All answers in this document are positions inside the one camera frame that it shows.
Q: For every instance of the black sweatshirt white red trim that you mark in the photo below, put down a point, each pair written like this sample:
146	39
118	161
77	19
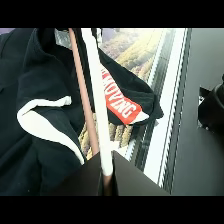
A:
43	83

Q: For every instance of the silver frame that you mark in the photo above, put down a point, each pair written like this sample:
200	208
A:
168	116

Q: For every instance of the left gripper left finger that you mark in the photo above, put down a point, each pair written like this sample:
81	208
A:
86	180

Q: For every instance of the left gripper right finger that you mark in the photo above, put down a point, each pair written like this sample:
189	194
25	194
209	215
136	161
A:
133	180

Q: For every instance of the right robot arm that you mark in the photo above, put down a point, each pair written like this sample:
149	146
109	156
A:
213	106

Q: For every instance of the brown clothes hanger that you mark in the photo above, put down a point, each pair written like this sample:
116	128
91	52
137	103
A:
96	100

